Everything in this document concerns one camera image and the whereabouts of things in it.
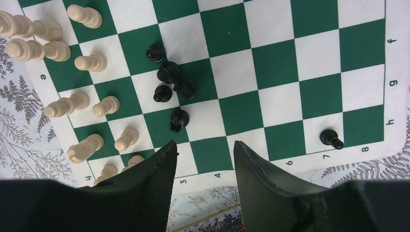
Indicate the white pawn d-file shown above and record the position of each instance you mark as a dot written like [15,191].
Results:
[89,17]

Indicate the black knight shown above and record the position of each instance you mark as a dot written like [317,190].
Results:
[185,87]

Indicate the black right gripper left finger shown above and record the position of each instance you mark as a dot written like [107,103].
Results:
[136,200]

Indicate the black rook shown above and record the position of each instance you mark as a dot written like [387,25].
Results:
[179,120]

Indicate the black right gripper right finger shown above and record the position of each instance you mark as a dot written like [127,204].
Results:
[274,200]

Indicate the floral patterned tablecloth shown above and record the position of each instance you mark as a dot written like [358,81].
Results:
[253,95]

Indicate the white knight g-file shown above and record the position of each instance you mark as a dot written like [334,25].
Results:
[78,153]

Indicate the white pawn f-file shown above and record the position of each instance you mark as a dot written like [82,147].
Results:
[108,105]

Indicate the white pawn h-file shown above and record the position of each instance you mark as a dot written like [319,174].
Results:
[133,161]

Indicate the black pawn h7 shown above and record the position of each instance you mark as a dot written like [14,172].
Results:
[330,137]

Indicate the white pawn e-file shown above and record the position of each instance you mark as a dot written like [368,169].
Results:
[93,63]

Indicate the white pawn g-file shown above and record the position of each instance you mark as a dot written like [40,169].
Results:
[128,137]

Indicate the white rook h-file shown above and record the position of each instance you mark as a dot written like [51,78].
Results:
[107,172]

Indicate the green white chess board mat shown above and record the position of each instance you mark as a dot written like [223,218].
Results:
[329,36]

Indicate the white bishop f-file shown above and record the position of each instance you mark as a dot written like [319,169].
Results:
[66,106]

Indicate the black bishop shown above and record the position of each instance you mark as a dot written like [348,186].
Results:
[169,72]

